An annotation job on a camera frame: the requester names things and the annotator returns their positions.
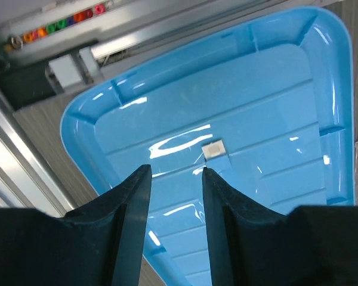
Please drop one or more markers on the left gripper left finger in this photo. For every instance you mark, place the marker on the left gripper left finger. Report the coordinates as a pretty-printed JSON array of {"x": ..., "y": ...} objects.
[{"x": 99, "y": 243}]

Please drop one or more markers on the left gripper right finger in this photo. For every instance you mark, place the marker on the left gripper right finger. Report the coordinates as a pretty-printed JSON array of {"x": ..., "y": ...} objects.
[{"x": 249, "y": 244}]

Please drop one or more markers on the blue plastic tray lid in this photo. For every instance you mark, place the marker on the blue plastic tray lid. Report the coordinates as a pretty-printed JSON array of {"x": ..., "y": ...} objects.
[{"x": 267, "y": 104}]

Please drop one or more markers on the coloured connector strip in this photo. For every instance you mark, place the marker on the coloured connector strip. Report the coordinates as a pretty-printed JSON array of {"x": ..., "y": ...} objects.
[{"x": 17, "y": 42}]

